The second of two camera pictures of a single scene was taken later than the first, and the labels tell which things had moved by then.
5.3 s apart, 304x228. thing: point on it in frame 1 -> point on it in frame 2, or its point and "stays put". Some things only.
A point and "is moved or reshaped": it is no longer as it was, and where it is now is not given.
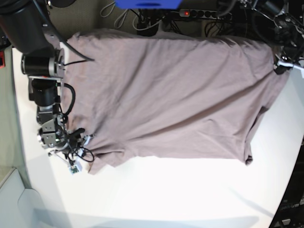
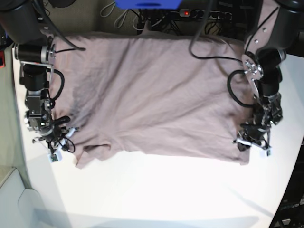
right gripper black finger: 280,70 -> 242,147
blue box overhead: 148,4 stays put
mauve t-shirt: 156,93 is moved or reshaped
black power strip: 204,14 stays put
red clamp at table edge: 2,60 stays put
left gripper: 74,146 -> 55,135
